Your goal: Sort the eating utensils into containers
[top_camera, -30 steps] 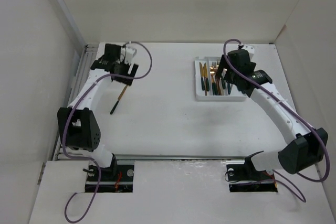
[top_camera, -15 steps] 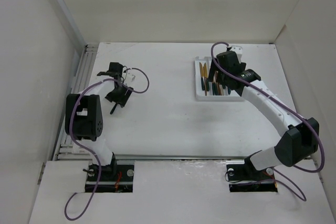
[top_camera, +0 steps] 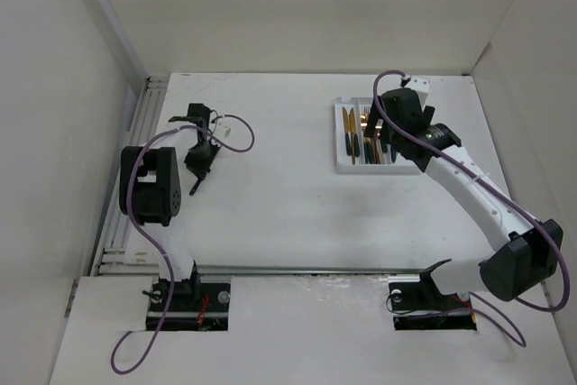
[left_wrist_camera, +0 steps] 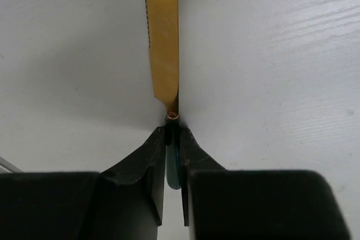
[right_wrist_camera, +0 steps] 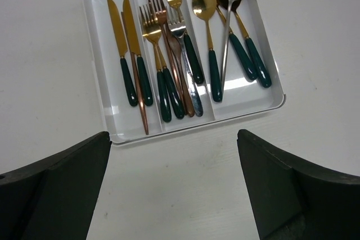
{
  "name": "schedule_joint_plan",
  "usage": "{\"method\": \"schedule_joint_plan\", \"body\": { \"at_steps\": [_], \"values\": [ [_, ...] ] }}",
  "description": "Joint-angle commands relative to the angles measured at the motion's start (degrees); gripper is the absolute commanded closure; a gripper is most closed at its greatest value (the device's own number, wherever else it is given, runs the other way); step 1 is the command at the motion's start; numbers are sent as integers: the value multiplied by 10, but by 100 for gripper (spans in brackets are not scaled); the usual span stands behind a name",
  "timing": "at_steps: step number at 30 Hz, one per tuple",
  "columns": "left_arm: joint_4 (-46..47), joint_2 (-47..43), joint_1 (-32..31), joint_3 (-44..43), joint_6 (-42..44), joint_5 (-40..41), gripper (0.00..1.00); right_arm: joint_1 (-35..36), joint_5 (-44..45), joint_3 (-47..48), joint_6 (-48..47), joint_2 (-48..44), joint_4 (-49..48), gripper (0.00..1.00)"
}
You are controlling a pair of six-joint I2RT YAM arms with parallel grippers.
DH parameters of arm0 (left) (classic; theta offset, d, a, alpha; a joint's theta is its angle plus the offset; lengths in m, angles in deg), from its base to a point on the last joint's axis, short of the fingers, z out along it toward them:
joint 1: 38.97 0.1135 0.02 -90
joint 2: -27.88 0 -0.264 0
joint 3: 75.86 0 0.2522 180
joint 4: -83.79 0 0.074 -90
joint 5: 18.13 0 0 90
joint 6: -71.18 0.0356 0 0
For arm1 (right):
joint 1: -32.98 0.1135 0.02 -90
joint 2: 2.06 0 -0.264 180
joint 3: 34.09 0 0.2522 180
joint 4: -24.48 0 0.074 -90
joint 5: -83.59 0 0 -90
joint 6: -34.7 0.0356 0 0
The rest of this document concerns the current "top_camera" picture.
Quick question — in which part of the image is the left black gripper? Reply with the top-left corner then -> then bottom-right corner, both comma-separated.
184,138 -> 221,179

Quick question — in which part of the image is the copper fork all metal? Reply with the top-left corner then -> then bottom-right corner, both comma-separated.
370,135 -> 382,164

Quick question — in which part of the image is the gold knife green handle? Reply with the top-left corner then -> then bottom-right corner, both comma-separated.
342,106 -> 353,156

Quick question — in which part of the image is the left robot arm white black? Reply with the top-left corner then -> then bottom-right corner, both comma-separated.
119,103 -> 220,310

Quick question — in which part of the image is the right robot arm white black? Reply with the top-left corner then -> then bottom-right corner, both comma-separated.
365,87 -> 567,307

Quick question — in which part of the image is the white three-compartment tray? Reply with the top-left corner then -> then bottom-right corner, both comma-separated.
334,97 -> 420,175

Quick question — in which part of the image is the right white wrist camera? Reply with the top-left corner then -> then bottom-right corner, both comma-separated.
400,75 -> 430,105

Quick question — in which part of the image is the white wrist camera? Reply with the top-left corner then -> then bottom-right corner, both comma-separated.
400,75 -> 430,105
212,119 -> 231,142

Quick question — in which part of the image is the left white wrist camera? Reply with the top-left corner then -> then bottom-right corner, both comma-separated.
212,119 -> 231,142

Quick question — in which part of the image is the aluminium rail frame left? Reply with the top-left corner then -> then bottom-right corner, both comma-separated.
87,76 -> 169,277

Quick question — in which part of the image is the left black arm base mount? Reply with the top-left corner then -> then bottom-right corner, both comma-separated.
142,275 -> 231,332

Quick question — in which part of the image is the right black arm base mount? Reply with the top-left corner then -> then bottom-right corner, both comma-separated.
386,260 -> 477,331

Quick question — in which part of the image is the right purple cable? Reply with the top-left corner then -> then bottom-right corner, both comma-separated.
371,69 -> 570,348

